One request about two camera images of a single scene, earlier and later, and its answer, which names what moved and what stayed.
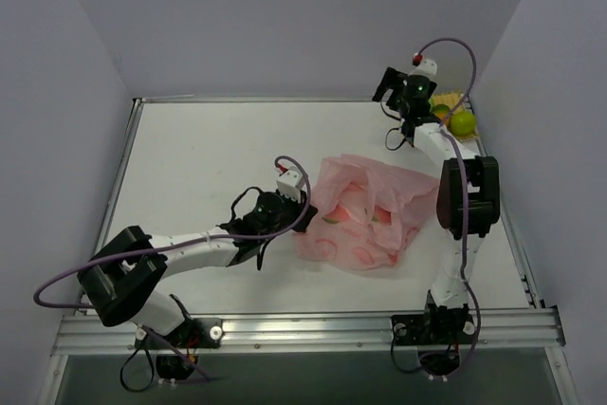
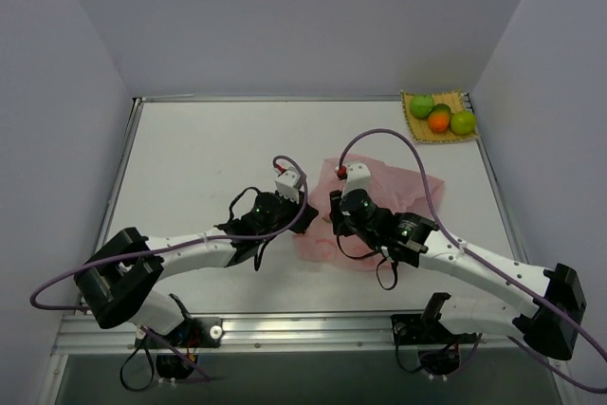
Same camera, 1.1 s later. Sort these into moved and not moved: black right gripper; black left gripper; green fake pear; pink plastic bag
Moved: black right gripper
Not moved: green fake pear; black left gripper; pink plastic bag
